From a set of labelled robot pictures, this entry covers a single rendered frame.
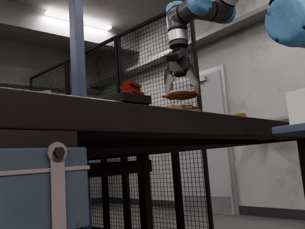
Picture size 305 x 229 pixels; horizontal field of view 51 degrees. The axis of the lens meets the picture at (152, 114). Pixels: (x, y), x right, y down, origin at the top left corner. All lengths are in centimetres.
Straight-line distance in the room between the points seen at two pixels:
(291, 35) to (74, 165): 59
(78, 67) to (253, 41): 261
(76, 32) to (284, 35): 252
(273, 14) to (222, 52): 415
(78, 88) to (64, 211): 255
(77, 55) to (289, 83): 262
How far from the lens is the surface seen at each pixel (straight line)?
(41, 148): 47
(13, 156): 45
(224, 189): 486
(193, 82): 114
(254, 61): 466
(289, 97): 92
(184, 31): 121
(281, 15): 87
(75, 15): 324
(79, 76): 304
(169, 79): 117
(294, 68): 436
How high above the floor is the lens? 80
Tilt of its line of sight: 9 degrees up
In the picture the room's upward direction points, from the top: 4 degrees counter-clockwise
